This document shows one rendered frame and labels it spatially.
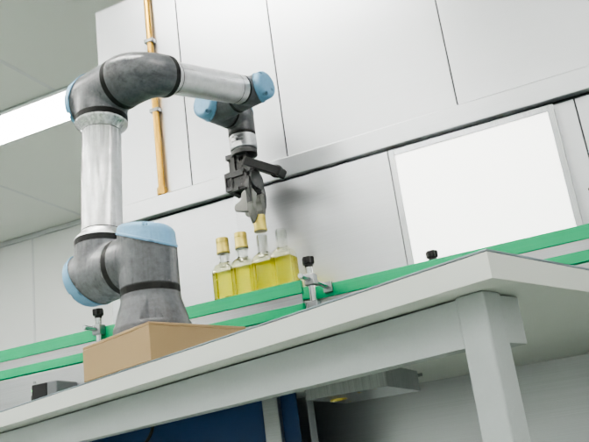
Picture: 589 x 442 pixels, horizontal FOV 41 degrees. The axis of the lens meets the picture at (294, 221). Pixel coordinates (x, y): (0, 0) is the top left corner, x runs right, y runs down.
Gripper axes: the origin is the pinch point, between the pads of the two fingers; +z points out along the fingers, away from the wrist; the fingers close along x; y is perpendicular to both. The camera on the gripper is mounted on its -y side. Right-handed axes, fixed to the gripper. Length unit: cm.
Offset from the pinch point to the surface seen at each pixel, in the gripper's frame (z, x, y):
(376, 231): 7.7, -12.1, -27.4
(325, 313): 45, 81, -47
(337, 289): 24.3, 4.2, -20.5
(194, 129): -39.4, -14.5, 25.4
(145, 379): 47, 66, -7
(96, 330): 24, 17, 41
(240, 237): 4.2, 2.0, 5.0
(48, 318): -80, -306, 345
